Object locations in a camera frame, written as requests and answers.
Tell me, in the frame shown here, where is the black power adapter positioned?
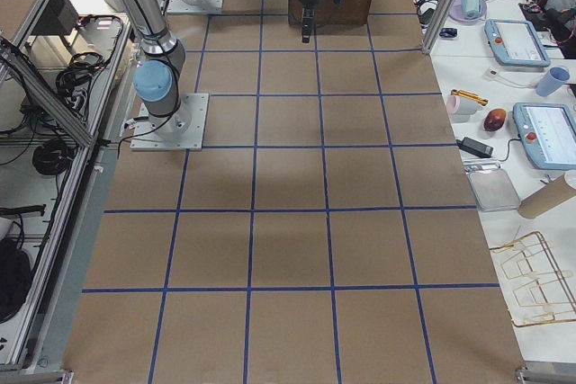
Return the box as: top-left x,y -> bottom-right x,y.
456,137 -> 493,158

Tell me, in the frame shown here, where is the upper teach pendant tablet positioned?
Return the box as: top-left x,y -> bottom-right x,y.
484,19 -> 551,68

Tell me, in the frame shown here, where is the teal box on plate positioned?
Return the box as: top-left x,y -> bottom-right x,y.
460,0 -> 481,20

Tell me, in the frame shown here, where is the red mango fruit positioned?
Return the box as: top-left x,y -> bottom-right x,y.
483,108 -> 507,132

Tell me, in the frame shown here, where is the teach pendant tablet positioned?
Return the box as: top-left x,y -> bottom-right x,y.
512,103 -> 575,171
484,19 -> 551,68

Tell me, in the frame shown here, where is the purple plate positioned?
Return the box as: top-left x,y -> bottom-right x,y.
449,0 -> 487,23

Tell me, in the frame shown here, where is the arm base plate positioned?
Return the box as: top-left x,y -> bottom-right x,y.
130,94 -> 210,151

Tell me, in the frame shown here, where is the pink mug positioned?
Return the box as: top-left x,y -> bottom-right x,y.
445,94 -> 482,116

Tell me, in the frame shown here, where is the cardboard tube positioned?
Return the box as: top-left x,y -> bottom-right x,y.
517,170 -> 575,219

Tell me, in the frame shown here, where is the lower teach pendant tablet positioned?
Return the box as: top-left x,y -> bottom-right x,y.
512,103 -> 575,171

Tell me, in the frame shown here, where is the light blue plastic cup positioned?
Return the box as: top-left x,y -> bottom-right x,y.
535,66 -> 570,97

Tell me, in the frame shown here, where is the gold wire rack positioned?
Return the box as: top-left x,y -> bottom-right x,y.
489,231 -> 575,328

